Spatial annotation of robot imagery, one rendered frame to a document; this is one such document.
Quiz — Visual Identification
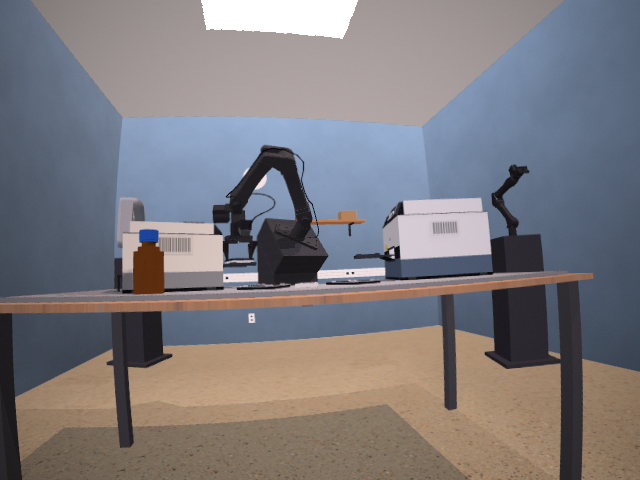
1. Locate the brown bottle with blue cap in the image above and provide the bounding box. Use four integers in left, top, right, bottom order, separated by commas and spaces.
133, 229, 164, 294

